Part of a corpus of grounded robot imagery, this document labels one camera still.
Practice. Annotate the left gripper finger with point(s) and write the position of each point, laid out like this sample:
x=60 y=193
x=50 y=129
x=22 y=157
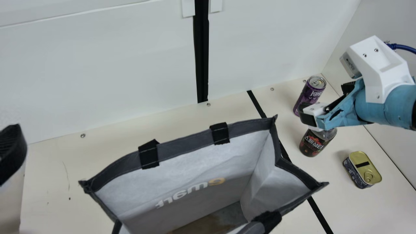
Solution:
x=11 y=149

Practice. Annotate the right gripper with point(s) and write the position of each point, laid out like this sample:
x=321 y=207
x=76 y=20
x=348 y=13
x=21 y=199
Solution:
x=383 y=112

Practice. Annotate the dark coffee bottle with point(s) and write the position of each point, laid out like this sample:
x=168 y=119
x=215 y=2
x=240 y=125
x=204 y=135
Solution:
x=313 y=144

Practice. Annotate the rectangular tin with gold lid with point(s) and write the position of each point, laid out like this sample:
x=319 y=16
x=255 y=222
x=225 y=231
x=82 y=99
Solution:
x=362 y=169

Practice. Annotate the purple can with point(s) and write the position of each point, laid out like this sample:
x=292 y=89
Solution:
x=310 y=96

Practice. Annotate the black strip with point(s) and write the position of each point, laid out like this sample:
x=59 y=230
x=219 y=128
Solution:
x=256 y=104

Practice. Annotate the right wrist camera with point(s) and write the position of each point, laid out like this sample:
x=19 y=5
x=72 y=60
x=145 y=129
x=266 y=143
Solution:
x=377 y=68

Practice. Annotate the black post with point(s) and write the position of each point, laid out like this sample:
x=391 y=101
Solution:
x=201 y=48

